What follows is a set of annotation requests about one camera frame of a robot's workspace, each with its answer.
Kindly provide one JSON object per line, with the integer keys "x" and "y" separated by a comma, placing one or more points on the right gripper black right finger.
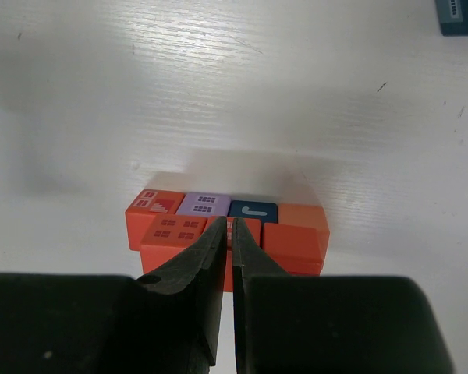
{"x": 334, "y": 324}

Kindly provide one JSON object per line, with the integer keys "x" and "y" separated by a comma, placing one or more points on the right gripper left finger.
{"x": 166, "y": 321}

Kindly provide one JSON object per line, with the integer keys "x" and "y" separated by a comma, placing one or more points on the red wood block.
{"x": 296, "y": 249}
{"x": 143, "y": 210}

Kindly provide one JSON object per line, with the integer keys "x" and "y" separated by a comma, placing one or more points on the orange wood block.
{"x": 308, "y": 216}
{"x": 254, "y": 226}

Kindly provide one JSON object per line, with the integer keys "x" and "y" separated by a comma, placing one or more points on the dark blue wood block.
{"x": 264, "y": 212}

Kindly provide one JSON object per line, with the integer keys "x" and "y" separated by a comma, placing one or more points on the purple wood block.
{"x": 204, "y": 204}

